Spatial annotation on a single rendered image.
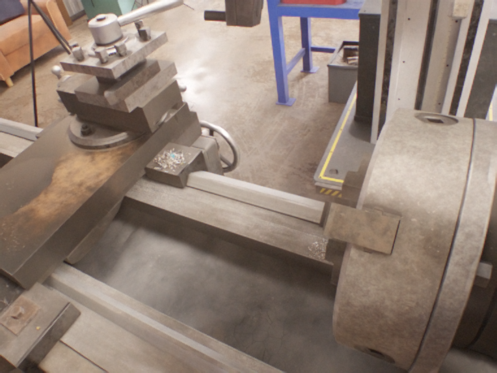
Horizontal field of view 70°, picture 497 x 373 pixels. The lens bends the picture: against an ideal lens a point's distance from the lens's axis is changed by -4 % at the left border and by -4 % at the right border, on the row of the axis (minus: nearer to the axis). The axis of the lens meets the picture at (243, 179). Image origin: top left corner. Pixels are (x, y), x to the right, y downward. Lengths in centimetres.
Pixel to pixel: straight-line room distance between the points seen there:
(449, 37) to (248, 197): 100
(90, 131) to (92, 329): 46
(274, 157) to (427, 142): 189
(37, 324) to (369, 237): 60
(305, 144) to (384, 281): 199
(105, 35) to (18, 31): 361
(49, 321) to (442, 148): 64
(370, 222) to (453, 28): 127
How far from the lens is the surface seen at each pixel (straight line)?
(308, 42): 290
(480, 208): 30
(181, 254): 90
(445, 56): 156
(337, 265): 44
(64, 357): 74
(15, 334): 76
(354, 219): 29
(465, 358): 79
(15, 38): 439
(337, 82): 253
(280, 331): 75
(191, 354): 63
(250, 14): 32
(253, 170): 212
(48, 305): 76
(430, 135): 33
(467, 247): 29
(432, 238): 29
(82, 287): 78
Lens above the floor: 141
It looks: 43 degrees down
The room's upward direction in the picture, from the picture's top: 12 degrees counter-clockwise
